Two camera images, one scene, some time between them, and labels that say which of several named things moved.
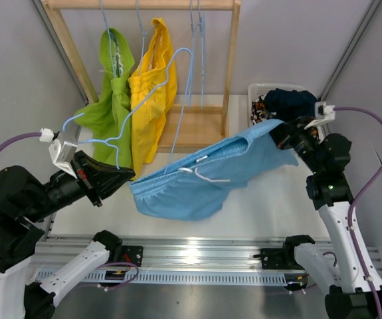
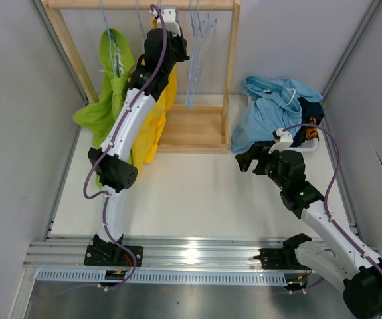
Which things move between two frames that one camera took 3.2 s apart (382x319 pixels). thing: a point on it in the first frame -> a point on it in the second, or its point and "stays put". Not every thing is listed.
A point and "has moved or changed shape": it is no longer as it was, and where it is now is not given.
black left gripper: [97, 177] -> [183, 44]
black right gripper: [284, 133] -> [256, 152]
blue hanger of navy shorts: [191, 53] stays put
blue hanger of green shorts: [109, 34] stays put
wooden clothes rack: [177, 127] stays put
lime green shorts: [109, 119] stays put
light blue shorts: [195, 187] -> [274, 105]
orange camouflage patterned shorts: [258, 111] has moved or changed shape
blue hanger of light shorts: [111, 139] -> [209, 29]
